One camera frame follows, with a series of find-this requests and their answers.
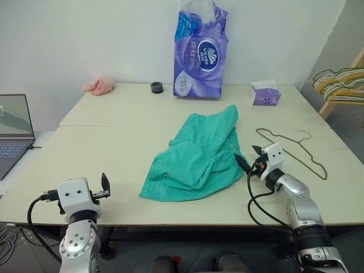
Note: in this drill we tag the small purple tissue pack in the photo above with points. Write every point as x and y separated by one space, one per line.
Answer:
266 95

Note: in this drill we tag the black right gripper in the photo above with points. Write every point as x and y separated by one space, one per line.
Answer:
260 166

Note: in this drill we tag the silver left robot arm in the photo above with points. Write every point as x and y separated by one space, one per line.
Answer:
76 244

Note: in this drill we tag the pink cloth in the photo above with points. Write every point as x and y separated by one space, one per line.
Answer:
99 85

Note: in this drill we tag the teal green garment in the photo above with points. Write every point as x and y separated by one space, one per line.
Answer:
193 159

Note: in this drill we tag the purple Vinda tissue multipack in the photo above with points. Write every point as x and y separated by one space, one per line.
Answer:
199 62

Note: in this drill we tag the dark rounded shape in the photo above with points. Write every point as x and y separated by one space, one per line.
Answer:
160 266
229 263

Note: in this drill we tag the black round lid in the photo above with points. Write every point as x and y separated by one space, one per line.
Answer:
157 88

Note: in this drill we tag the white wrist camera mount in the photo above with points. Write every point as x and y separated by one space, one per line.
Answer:
75 196
273 157

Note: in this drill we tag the grey laptop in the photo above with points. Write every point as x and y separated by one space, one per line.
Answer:
12 136

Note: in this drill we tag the black table leg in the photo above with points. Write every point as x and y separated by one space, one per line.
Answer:
106 241

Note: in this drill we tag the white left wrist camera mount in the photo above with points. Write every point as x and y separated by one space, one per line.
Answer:
75 196

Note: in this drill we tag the small red part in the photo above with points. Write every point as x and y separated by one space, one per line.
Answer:
176 264

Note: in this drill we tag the bundle of clothes hangers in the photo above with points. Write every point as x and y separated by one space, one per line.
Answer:
325 88

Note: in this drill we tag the wooden clothes rack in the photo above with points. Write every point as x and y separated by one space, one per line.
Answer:
330 106

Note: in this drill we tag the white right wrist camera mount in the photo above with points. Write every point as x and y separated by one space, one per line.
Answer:
273 157

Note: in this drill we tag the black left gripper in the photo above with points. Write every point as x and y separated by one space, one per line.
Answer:
101 194

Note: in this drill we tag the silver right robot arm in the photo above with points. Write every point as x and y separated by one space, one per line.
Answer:
304 210

